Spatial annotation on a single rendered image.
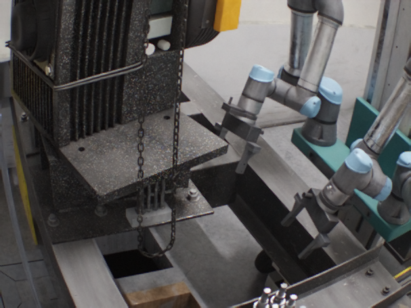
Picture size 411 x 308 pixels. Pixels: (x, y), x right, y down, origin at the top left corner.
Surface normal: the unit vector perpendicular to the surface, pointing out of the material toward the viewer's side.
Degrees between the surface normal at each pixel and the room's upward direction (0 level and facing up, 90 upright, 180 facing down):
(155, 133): 0
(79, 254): 0
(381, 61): 90
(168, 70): 90
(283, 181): 0
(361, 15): 90
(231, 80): 90
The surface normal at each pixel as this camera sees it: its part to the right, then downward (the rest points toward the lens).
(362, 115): -0.88, 0.17
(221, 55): 0.46, 0.54
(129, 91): 0.67, 0.47
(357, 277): 0.12, -0.83
